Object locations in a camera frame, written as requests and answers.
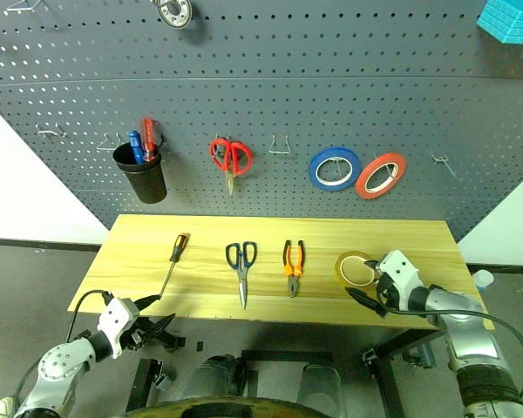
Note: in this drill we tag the orange and black pliers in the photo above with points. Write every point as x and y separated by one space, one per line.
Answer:
293 278

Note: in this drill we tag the black metal table frame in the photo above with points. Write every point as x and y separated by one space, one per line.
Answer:
388 379

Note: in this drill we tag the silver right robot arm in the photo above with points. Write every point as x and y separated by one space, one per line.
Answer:
470 344

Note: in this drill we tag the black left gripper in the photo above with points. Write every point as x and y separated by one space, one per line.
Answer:
138 333

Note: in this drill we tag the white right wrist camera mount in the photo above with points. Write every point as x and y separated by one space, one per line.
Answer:
401 270

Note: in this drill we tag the black and orange screwdriver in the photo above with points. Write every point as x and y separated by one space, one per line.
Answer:
179 248

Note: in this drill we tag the black plastic cup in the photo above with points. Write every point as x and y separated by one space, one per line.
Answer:
146 183

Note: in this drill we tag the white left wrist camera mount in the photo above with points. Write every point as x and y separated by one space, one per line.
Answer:
113 320

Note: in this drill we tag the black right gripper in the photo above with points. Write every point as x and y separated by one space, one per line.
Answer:
387 291

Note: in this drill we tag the grey metal pegboard wall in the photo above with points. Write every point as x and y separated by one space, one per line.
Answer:
261 100

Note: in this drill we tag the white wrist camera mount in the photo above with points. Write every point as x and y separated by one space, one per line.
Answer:
113 320
401 270

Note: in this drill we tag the grey metal bracket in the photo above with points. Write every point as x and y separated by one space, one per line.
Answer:
420 355

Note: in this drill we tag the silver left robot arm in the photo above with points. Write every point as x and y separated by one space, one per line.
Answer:
56 366

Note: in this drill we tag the small black bracket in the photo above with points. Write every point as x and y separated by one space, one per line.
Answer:
174 341

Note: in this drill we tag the clear plastic bottle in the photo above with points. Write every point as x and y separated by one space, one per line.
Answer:
483 279

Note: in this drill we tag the red tape roll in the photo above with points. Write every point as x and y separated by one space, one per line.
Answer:
361 185

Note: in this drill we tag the blue tape roll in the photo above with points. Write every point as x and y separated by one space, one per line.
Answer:
314 170

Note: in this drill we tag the double metal pegboard hook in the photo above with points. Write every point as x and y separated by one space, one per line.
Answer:
279 151
109 143

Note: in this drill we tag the yellow transparent tape roll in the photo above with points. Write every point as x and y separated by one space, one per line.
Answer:
339 270

